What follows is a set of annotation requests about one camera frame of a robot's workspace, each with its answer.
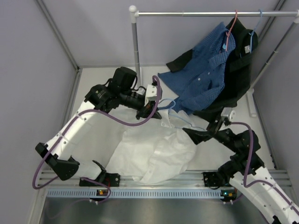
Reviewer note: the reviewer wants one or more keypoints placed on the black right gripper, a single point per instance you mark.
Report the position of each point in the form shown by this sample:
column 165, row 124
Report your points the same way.
column 212, row 129

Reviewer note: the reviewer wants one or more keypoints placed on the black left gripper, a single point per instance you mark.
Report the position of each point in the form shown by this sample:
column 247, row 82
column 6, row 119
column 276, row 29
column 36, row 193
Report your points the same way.
column 145, row 111

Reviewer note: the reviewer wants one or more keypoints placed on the light blue hanger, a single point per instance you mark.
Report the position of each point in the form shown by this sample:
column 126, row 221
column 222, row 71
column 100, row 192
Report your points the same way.
column 177, row 119

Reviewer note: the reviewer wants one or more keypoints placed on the white shirt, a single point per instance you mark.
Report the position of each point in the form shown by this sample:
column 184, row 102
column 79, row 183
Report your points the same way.
column 153, row 152

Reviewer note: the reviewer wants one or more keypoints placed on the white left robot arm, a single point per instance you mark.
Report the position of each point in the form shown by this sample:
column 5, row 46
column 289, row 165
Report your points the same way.
column 100, row 100

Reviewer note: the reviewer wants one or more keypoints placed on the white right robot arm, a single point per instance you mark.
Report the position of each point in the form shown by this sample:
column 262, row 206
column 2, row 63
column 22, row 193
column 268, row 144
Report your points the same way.
column 246, row 172

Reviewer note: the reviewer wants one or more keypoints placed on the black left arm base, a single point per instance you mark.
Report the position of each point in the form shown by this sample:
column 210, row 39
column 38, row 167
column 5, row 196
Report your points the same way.
column 108, row 179

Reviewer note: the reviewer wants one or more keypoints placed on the blue plaid shirt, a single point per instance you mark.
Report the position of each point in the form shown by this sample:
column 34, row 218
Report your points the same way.
column 201, row 81

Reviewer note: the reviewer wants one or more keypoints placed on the pink hanger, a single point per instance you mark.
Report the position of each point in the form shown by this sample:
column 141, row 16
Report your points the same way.
column 229, row 31

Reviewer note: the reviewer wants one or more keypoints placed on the blue hanger right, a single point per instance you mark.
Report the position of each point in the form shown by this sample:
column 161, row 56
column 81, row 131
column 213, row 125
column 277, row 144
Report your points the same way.
column 254, row 30

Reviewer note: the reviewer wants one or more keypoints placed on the silver clothes rack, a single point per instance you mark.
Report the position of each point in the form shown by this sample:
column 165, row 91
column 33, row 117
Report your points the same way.
column 135, row 13

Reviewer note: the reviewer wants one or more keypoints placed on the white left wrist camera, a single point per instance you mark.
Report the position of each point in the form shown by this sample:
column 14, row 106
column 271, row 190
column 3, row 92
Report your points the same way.
column 151, row 93

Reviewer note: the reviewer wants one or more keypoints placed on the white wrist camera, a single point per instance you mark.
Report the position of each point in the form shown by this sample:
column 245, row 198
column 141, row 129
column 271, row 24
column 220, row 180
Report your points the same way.
column 227, row 115
column 151, row 93

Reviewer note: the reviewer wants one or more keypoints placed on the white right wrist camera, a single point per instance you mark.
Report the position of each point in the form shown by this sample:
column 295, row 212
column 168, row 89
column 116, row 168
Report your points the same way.
column 227, row 115

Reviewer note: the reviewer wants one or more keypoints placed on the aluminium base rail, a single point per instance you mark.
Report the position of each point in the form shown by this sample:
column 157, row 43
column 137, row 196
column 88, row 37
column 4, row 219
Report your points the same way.
column 188, row 179

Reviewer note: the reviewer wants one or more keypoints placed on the grey slotted cable duct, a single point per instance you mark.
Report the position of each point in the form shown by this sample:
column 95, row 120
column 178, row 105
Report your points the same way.
column 142, row 193

